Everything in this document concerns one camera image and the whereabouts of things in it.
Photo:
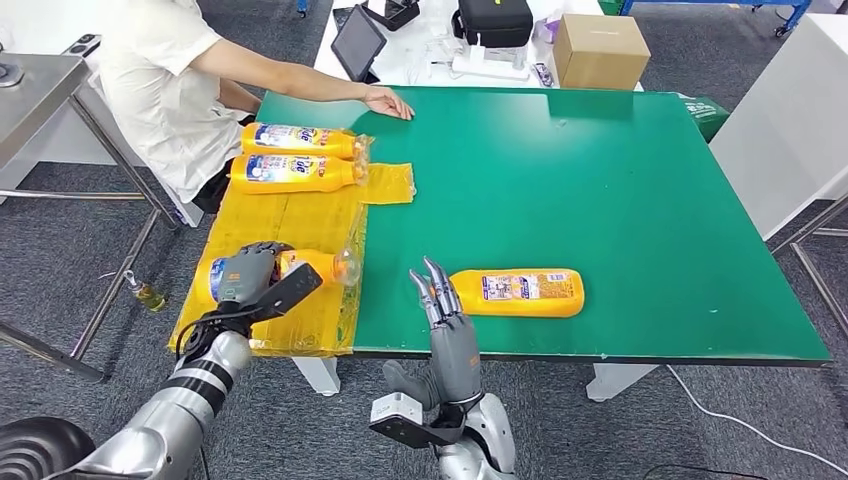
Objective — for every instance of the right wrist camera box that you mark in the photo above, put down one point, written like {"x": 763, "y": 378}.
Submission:
{"x": 411, "y": 427}

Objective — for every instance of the green table mat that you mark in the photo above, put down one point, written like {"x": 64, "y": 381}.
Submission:
{"x": 662, "y": 225}

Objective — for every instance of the black device box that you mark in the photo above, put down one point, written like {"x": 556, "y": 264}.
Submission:
{"x": 397, "y": 14}

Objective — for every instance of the black stool seat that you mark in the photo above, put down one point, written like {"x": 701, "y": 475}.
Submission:
{"x": 33, "y": 454}

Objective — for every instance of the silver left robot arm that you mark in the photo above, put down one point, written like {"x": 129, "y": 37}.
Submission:
{"x": 172, "y": 411}

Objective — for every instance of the brown cardboard box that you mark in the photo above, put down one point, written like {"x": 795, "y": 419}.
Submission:
{"x": 601, "y": 54}

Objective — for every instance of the stainless steel table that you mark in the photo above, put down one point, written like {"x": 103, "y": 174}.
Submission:
{"x": 33, "y": 93}

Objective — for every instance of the purple snack packet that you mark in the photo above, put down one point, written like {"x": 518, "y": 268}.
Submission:
{"x": 543, "y": 75}

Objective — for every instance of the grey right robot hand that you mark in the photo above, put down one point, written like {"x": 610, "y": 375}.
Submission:
{"x": 457, "y": 364}

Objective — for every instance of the white side table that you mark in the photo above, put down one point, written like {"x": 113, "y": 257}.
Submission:
{"x": 788, "y": 126}

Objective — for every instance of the small yellow liquid bottle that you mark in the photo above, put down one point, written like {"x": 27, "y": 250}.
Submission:
{"x": 151, "y": 299}

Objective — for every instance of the person's right forearm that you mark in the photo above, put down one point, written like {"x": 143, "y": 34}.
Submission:
{"x": 318, "y": 83}

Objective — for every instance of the grey metal table frame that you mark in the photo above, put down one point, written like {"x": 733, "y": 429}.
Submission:
{"x": 831, "y": 232}

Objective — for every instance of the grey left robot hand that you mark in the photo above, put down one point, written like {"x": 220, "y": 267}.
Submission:
{"x": 248, "y": 275}

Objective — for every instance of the green bag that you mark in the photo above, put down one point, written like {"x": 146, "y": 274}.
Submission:
{"x": 707, "y": 116}

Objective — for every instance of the white desk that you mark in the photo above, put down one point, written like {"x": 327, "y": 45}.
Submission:
{"x": 417, "y": 60}

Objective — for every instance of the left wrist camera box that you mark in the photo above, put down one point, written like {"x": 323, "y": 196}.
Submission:
{"x": 288, "y": 295}

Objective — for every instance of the person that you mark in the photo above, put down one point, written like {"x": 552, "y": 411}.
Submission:
{"x": 159, "y": 86}

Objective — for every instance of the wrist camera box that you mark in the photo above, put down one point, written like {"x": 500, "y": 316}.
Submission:
{"x": 411, "y": 427}
{"x": 288, "y": 295}

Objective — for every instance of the person's right hand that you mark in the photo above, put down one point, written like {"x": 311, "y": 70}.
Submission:
{"x": 389, "y": 102}

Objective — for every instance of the white power strip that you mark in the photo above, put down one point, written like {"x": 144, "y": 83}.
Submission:
{"x": 488, "y": 69}

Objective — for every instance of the black tablet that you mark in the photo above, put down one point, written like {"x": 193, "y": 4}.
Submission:
{"x": 358, "y": 41}

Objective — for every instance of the purple plastic bag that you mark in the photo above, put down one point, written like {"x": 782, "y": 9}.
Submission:
{"x": 547, "y": 28}

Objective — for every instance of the orange detergent bottle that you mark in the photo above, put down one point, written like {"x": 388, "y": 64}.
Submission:
{"x": 331, "y": 142}
{"x": 311, "y": 265}
{"x": 530, "y": 305}
{"x": 331, "y": 175}

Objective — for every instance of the white table foot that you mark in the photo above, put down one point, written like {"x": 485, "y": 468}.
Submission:
{"x": 619, "y": 383}
{"x": 318, "y": 378}

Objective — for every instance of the yellow taped cardboard sheet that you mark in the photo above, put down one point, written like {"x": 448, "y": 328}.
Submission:
{"x": 278, "y": 225}

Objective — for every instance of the black carrying case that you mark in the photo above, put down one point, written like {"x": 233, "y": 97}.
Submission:
{"x": 493, "y": 23}

